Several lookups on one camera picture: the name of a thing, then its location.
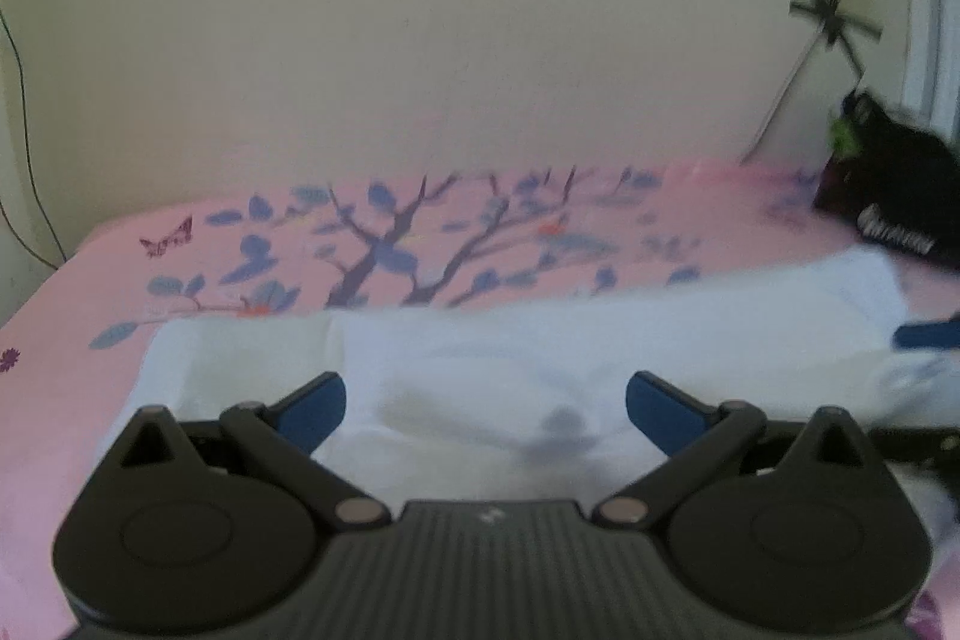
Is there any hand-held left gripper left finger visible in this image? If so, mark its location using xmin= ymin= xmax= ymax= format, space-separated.
xmin=94 ymin=371 xmax=392 ymax=530

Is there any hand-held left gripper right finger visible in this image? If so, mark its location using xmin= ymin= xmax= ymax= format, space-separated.
xmin=591 ymin=371 xmax=897 ymax=530

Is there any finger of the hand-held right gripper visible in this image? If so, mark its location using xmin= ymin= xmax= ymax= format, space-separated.
xmin=870 ymin=426 xmax=960 ymax=470
xmin=892 ymin=319 xmax=960 ymax=353

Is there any white shirt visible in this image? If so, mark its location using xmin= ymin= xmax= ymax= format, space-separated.
xmin=101 ymin=246 xmax=960 ymax=540

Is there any black garment with white print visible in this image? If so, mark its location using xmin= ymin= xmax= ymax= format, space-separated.
xmin=851 ymin=194 xmax=960 ymax=271

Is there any plain black folded garment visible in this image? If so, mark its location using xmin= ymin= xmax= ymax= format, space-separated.
xmin=838 ymin=89 xmax=960 ymax=221

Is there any red and black patterned garment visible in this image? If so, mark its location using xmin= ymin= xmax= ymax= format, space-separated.
xmin=814 ymin=156 xmax=862 ymax=215

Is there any pink floral bed sheet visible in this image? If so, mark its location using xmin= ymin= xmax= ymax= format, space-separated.
xmin=0 ymin=160 xmax=960 ymax=640

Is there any black tape cross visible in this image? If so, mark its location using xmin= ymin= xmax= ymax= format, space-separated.
xmin=787 ymin=0 xmax=884 ymax=50

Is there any white power cable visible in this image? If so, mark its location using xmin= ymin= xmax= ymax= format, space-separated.
xmin=741 ymin=36 xmax=824 ymax=163

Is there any black wall cable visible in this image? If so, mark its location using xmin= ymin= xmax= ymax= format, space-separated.
xmin=0 ymin=6 xmax=68 ymax=270

